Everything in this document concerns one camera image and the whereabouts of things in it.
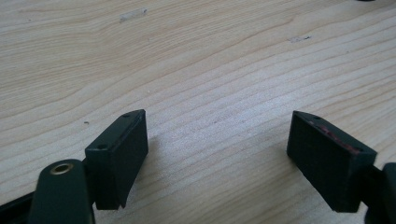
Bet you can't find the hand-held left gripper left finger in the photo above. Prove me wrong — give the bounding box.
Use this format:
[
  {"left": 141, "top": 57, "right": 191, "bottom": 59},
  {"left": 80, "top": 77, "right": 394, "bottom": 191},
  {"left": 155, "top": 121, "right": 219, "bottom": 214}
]
[{"left": 84, "top": 108, "right": 149, "bottom": 211}]

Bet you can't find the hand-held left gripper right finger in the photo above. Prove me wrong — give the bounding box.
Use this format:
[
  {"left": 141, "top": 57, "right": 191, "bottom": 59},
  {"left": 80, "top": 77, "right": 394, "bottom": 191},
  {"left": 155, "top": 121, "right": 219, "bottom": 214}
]
[{"left": 286, "top": 110, "right": 378, "bottom": 214}]

